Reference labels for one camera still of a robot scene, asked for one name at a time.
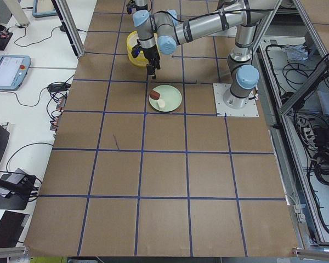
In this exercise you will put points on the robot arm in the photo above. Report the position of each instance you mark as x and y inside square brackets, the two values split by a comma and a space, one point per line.
[161, 33]
[138, 5]

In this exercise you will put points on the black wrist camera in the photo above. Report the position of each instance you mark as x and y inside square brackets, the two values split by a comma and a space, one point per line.
[136, 50]

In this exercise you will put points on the brown bun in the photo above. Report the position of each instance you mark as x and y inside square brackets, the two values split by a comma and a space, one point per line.
[155, 95]

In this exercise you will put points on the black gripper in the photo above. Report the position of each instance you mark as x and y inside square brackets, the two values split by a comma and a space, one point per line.
[151, 53]

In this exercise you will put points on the light green plate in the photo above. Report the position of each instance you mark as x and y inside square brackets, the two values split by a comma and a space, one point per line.
[170, 95]

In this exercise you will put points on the yellow bottom steamer layer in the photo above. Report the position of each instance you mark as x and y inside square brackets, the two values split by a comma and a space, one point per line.
[139, 61]

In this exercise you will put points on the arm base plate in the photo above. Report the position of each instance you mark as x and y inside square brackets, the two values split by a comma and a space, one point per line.
[229, 106]

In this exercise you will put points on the blue teach pendant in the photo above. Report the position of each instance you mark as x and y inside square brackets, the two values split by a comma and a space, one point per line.
[13, 69]

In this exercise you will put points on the yellow top steamer layer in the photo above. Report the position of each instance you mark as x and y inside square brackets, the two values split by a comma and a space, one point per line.
[132, 40]

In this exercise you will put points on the aluminium frame post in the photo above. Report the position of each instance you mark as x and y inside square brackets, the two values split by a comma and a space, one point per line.
[69, 25]

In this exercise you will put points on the yellow steamer layer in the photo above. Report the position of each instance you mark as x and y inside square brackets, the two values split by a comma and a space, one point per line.
[139, 61]
[132, 40]

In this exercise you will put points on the white bun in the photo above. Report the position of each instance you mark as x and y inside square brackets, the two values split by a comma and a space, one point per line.
[161, 104]

